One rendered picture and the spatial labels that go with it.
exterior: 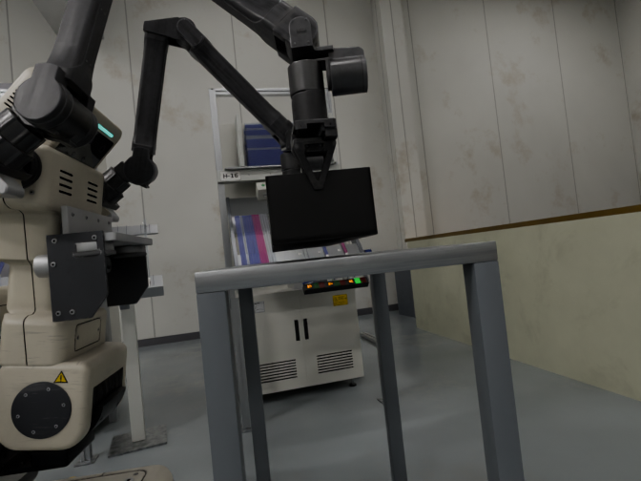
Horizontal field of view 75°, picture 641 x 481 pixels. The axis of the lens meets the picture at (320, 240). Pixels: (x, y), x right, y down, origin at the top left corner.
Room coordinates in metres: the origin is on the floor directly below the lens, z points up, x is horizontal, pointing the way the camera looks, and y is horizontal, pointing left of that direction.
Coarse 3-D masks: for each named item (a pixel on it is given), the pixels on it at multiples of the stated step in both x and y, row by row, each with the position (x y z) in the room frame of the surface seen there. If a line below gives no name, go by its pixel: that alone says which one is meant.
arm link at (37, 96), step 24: (72, 0) 0.70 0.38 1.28; (96, 0) 0.70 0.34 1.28; (72, 24) 0.68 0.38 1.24; (96, 24) 0.70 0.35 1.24; (72, 48) 0.68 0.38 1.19; (96, 48) 0.72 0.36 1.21; (48, 72) 0.64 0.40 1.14; (72, 72) 0.66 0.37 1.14; (24, 96) 0.63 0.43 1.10; (48, 96) 0.63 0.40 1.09; (48, 120) 0.64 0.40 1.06; (96, 120) 0.73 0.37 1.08
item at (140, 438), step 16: (128, 320) 2.03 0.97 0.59; (128, 336) 2.02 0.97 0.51; (128, 352) 2.02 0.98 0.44; (128, 368) 2.02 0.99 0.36; (128, 384) 2.02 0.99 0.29; (128, 432) 2.15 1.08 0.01; (144, 432) 2.04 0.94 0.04; (160, 432) 2.10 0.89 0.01; (112, 448) 1.98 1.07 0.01; (128, 448) 1.96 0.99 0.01; (144, 448) 1.95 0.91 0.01
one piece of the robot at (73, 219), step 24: (72, 216) 0.80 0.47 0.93; (96, 216) 0.92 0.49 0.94; (48, 240) 0.76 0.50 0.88; (72, 240) 0.77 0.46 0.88; (96, 240) 0.77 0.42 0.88; (120, 240) 0.81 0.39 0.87; (144, 240) 0.96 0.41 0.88; (48, 264) 0.76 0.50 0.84; (72, 264) 0.77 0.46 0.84; (96, 264) 0.77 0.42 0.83; (120, 264) 1.02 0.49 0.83; (144, 264) 1.03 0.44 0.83; (72, 288) 0.77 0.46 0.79; (96, 288) 0.77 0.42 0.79; (120, 288) 1.02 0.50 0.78; (144, 288) 1.03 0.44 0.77; (72, 312) 0.76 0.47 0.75
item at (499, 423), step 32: (352, 256) 0.61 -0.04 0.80; (384, 256) 0.61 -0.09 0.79; (416, 256) 0.62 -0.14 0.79; (448, 256) 0.62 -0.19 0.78; (480, 256) 0.63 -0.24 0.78; (224, 288) 0.58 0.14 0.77; (384, 288) 1.29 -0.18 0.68; (480, 288) 0.63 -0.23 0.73; (224, 320) 0.58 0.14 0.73; (384, 320) 1.29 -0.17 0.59; (480, 320) 0.63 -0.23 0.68; (224, 352) 0.58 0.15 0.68; (256, 352) 1.24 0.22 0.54; (384, 352) 1.29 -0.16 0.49; (480, 352) 0.64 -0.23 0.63; (224, 384) 0.58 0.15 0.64; (256, 384) 1.24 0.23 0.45; (384, 384) 1.28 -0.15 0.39; (480, 384) 0.65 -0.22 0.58; (512, 384) 0.63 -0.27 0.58; (224, 416) 0.58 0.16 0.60; (256, 416) 1.24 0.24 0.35; (512, 416) 0.63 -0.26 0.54; (224, 448) 0.58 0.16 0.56; (256, 448) 1.24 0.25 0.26; (512, 448) 0.63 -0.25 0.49; (224, 480) 0.58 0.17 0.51; (512, 480) 0.63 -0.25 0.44
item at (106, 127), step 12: (24, 72) 0.79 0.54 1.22; (12, 84) 0.79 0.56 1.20; (12, 96) 0.78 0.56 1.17; (0, 108) 0.78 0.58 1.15; (108, 120) 0.90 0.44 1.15; (108, 132) 0.93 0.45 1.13; (120, 132) 0.98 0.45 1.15; (48, 144) 0.79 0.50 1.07; (60, 144) 0.81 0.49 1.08; (96, 144) 0.93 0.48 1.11; (108, 144) 0.97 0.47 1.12; (72, 156) 0.88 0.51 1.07; (84, 156) 0.91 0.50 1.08; (96, 156) 0.96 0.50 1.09
